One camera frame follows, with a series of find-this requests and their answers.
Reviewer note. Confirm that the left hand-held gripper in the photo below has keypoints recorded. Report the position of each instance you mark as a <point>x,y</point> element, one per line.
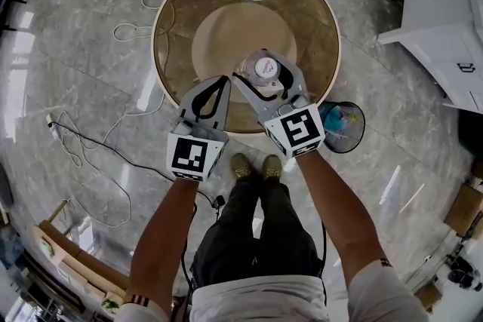
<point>190,158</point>

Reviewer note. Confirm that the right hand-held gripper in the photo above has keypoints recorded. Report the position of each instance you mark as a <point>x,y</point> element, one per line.
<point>302,130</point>

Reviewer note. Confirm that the black wire trash bin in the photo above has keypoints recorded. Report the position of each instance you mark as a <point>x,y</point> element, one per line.
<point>351,137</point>

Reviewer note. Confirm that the person's right forearm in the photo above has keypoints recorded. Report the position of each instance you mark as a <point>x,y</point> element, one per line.
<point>339,215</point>

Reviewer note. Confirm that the person's left forearm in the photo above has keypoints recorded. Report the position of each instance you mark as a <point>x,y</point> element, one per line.
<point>166,230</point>

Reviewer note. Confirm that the round glass table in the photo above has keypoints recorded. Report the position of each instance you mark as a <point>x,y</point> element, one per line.
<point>313,30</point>

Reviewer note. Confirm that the person's left shoe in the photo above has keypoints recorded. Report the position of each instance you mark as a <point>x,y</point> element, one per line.
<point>240,166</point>

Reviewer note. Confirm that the person's shoe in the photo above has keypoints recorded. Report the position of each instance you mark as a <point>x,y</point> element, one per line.
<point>240,166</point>
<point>272,166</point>

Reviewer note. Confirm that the person's right shoe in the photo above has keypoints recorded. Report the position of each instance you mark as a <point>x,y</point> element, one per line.
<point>272,166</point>

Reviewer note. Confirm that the person's dark trousers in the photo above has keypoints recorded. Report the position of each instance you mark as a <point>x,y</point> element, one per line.
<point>256,245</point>

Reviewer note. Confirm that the white power adapter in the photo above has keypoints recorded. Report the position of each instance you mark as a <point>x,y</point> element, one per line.
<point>51,120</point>

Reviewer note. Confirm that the white sink cabinet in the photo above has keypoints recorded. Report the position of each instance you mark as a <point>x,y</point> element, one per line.
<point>437,19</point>

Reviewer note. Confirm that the light wooden furniture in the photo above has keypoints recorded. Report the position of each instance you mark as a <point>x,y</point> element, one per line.
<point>83,260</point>

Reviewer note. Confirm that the person's white shirt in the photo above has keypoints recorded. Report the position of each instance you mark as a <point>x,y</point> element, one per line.
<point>256,301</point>

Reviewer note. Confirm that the grey padded object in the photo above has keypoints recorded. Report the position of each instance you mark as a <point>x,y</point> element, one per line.
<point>3,184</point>

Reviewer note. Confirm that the black equipment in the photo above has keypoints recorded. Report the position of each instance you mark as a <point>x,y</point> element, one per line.
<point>462,271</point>

